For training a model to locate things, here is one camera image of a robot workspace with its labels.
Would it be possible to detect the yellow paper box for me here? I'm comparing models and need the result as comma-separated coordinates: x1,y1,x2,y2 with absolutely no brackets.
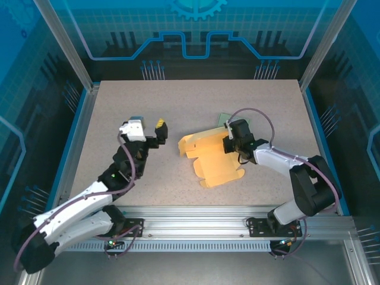
177,125,246,189

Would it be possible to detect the blue table edge strip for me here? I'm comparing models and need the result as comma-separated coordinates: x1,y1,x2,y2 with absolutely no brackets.
304,88,350,216
44,87,90,215

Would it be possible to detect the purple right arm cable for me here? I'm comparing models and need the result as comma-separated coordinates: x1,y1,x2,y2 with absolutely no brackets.
227,107,341,259

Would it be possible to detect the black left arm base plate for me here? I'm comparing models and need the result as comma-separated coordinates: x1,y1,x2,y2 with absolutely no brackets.
117,218,145,238

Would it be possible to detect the aluminium mounting rail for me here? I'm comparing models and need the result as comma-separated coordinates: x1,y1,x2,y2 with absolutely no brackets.
35,206,357,242

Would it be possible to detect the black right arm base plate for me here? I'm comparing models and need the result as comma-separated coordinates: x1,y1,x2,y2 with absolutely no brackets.
248,218,302,238

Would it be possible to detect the slotted grey cable duct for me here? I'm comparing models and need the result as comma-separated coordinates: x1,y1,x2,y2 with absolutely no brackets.
59,240,274,253

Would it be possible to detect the aluminium frame post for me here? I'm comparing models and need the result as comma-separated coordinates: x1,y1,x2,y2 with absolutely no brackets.
298,0,357,90
32,0,100,91

